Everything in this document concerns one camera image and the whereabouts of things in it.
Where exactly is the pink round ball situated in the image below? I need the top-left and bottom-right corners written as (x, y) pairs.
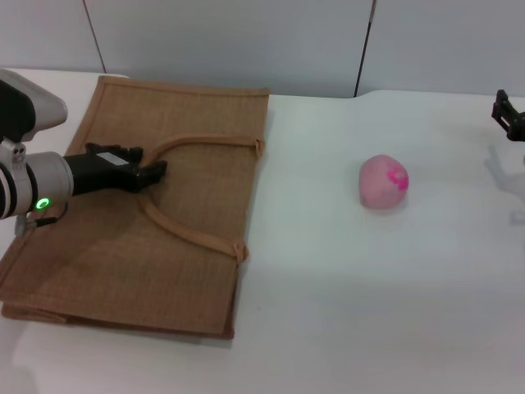
top-left (358, 153), bottom-right (410, 211)

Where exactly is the black cable with silver plug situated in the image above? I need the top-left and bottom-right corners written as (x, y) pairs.
top-left (15, 203), bottom-right (69, 238)

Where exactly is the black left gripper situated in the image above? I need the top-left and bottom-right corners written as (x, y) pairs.
top-left (63, 141), bottom-right (169, 196)

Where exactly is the brown jute handbag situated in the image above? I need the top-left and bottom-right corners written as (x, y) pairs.
top-left (0, 75), bottom-right (272, 341)

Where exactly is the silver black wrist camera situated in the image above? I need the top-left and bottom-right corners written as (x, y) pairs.
top-left (0, 67), bottom-right (69, 144)

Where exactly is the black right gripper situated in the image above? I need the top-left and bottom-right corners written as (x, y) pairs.
top-left (491, 88), bottom-right (525, 144)

